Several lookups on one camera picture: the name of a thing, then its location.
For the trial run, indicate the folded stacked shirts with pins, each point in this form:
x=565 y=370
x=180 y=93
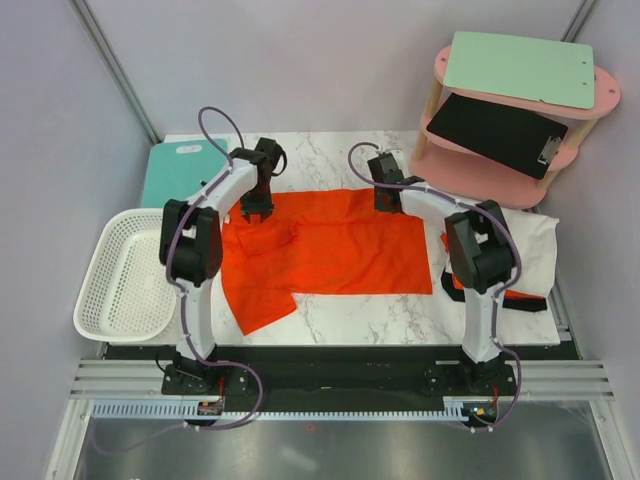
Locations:
x=520 y=302

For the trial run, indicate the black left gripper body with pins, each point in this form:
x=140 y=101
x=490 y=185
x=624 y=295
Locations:
x=258 y=199

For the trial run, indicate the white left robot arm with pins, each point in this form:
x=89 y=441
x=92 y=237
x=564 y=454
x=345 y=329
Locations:
x=191 y=247

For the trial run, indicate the teal cutting board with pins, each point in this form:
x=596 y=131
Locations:
x=175 y=170

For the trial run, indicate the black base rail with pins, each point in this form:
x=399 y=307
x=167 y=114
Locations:
x=340 y=378

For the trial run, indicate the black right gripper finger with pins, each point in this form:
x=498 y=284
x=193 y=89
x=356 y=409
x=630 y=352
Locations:
x=412 y=178
x=381 y=200

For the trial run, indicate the orange t shirt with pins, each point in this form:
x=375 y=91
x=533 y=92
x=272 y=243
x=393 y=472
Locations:
x=319 y=242

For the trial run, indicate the white cloth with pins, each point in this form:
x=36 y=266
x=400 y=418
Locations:
x=535 y=238

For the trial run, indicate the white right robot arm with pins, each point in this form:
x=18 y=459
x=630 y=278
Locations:
x=482 y=253

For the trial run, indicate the white plastic basket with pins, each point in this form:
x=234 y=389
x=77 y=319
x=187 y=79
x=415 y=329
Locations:
x=125 y=297

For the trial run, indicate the pink three tier shelf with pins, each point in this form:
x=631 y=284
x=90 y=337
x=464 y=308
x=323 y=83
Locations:
x=456 y=170

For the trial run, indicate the mint green board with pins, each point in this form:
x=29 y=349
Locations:
x=548 y=71

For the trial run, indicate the white cable duct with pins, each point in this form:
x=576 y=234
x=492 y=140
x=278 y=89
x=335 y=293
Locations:
x=193 y=410

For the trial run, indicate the black clipboard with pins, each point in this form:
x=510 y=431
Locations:
x=516 y=138

